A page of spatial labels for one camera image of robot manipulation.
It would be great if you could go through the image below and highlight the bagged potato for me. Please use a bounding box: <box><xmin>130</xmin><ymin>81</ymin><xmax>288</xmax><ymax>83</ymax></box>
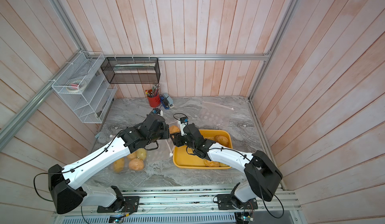
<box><xmin>126</xmin><ymin>152</ymin><xmax>137</xmax><ymax>160</ymax></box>
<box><xmin>113</xmin><ymin>158</ymin><xmax>125</xmax><ymax>173</ymax></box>

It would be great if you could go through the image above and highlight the clear zipper bag pink zip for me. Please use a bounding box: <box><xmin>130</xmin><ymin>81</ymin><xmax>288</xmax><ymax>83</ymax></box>
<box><xmin>111</xmin><ymin>148</ymin><xmax>147</xmax><ymax>173</ymax></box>

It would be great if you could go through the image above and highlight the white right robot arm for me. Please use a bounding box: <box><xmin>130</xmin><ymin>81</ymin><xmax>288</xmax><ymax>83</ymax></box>
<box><xmin>170</xmin><ymin>124</ymin><xmax>283</xmax><ymax>204</ymax></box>

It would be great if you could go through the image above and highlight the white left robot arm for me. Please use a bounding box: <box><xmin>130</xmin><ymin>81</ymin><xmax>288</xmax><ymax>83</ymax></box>
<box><xmin>48</xmin><ymin>112</ymin><xmax>169</xmax><ymax>215</ymax></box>

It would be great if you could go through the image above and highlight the yellow plastic tray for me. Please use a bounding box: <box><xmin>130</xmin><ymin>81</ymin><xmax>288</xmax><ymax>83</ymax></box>
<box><xmin>173</xmin><ymin>129</ymin><xmax>233</xmax><ymax>170</ymax></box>

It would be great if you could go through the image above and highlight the red metal pencil bucket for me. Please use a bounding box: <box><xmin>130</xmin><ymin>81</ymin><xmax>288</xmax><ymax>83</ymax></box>
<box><xmin>147</xmin><ymin>94</ymin><xmax>161</xmax><ymax>108</ymax></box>

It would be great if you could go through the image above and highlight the light blue stapler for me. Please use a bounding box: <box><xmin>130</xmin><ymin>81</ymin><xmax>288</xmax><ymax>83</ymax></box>
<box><xmin>169</xmin><ymin>97</ymin><xmax>174</xmax><ymax>109</ymax></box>

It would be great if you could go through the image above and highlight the coloured pencils bunch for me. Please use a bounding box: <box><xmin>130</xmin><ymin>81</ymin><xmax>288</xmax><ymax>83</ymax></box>
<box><xmin>145</xmin><ymin>83</ymin><xmax>159</xmax><ymax>98</ymax></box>

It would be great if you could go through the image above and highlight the tape roll on shelf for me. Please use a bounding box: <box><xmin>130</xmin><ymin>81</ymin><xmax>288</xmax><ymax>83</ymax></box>
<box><xmin>66</xmin><ymin>79</ymin><xmax>87</xmax><ymax>93</ymax></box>

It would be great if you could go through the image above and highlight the black mesh wall basket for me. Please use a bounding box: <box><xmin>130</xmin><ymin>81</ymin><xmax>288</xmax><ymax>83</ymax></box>
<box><xmin>101</xmin><ymin>57</ymin><xmax>160</xmax><ymax>84</ymax></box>

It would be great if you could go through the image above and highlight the white wire mesh shelf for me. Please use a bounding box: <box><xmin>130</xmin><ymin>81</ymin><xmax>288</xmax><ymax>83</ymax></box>
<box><xmin>52</xmin><ymin>51</ymin><xmax>117</xmax><ymax>124</ymax></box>

